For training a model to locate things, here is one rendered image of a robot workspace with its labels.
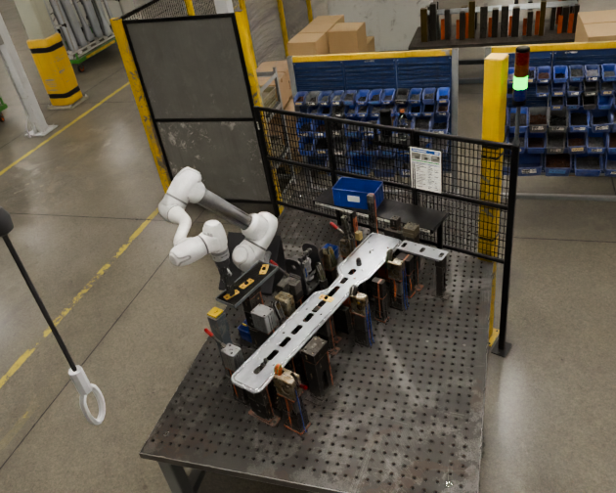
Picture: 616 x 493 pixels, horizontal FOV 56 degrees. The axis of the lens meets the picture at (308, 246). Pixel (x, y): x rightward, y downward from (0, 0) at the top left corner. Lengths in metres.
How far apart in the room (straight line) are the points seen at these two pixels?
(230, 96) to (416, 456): 3.66
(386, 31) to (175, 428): 7.87
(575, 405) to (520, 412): 0.33
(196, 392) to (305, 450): 0.73
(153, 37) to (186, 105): 0.64
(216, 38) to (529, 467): 3.99
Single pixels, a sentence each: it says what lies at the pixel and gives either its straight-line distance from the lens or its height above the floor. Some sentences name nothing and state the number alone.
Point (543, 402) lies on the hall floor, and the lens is 4.04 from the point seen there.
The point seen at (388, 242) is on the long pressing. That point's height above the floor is 1.00.
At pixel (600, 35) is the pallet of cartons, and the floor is 1.35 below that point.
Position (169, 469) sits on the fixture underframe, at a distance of 3.26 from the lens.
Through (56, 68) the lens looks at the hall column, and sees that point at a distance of 10.46.
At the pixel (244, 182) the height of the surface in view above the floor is 0.37.
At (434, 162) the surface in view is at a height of 1.36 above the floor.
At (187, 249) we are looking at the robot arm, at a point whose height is 1.56.
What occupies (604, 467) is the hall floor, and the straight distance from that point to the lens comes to 3.83.
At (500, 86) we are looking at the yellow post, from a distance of 3.33.
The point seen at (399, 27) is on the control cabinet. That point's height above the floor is 0.46.
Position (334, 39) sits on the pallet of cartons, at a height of 0.95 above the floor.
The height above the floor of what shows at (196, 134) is 0.90.
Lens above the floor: 3.05
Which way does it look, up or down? 34 degrees down
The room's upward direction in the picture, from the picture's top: 10 degrees counter-clockwise
